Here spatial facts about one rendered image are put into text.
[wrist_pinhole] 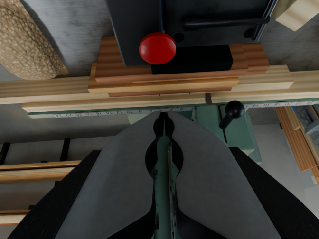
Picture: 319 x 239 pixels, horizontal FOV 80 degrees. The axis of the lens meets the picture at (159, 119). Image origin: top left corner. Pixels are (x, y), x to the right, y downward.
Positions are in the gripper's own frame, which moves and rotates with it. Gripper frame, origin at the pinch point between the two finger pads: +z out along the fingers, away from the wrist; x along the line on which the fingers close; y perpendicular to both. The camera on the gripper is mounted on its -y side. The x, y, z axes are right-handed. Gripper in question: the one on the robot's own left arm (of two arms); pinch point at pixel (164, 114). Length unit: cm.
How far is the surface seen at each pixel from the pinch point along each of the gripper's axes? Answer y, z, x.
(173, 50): -2.5, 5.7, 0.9
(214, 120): 8.0, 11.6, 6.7
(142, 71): 1.7, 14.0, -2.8
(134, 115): 30, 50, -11
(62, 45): -0.7, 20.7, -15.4
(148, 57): -2.1, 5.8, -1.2
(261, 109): 111, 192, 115
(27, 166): 154, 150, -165
